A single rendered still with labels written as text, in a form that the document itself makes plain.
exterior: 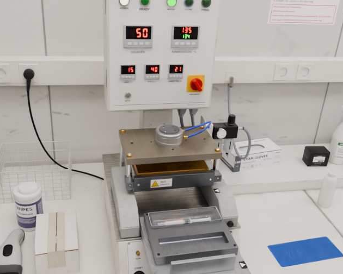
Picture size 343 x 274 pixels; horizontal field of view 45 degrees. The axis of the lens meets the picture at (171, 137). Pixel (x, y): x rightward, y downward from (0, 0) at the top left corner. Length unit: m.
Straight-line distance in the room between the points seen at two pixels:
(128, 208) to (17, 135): 0.79
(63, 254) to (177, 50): 0.67
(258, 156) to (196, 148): 0.59
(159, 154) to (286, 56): 0.89
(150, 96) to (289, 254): 0.67
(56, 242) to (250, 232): 0.64
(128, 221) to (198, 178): 0.23
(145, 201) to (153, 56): 0.43
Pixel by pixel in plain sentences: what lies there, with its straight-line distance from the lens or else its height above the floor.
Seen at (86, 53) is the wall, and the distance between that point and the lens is 1.63.
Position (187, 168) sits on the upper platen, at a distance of 1.17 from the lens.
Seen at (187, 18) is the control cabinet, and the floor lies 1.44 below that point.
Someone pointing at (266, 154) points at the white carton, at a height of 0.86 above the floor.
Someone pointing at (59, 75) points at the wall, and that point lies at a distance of 1.61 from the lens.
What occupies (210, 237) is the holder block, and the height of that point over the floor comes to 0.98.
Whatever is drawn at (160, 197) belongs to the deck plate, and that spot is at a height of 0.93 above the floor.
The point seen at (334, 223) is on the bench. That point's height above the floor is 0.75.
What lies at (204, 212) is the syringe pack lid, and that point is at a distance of 1.10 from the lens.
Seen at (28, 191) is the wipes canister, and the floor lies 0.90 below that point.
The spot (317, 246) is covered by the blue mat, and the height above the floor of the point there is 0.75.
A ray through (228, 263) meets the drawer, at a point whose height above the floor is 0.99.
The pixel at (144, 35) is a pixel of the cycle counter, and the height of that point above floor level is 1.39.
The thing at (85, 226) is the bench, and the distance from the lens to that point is 1.45.
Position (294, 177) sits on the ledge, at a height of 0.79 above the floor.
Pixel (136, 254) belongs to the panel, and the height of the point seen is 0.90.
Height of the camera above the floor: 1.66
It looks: 27 degrees down
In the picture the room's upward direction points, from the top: 4 degrees clockwise
